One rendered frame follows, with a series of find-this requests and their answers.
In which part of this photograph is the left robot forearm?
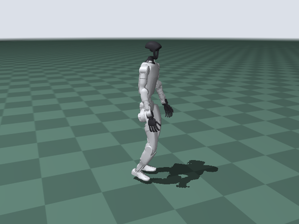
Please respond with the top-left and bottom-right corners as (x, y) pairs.
(156, 85), (166, 104)

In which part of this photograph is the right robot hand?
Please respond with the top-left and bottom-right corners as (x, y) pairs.
(147, 111), (161, 132)

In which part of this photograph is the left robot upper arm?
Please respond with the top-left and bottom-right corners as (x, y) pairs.
(156, 63), (162, 88)

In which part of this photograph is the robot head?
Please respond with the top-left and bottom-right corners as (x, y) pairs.
(144, 41), (162, 64)

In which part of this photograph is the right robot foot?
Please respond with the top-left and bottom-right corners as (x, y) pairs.
(131, 168), (150, 181)

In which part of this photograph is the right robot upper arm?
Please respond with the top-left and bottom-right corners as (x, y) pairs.
(139, 65), (150, 94)

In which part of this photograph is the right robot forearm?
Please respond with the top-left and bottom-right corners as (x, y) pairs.
(141, 89), (152, 117)

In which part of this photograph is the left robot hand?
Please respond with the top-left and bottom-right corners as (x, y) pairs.
(162, 99), (173, 118)

